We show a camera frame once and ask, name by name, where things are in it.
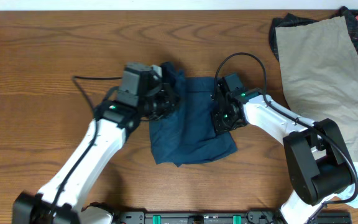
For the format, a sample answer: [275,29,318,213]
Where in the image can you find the dark blue denim shorts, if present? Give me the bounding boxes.
[149,62,237,167]

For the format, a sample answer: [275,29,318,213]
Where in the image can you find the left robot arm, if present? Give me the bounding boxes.
[12,63,180,223]

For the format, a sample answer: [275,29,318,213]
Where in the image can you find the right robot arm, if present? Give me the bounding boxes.
[211,74,358,223]

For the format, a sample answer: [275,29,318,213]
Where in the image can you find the beige khaki shorts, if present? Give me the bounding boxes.
[276,17,358,162]

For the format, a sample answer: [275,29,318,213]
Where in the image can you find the dark plaid garment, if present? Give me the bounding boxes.
[268,6,358,60]

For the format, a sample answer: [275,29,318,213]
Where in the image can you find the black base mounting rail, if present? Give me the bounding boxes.
[82,202,353,224]

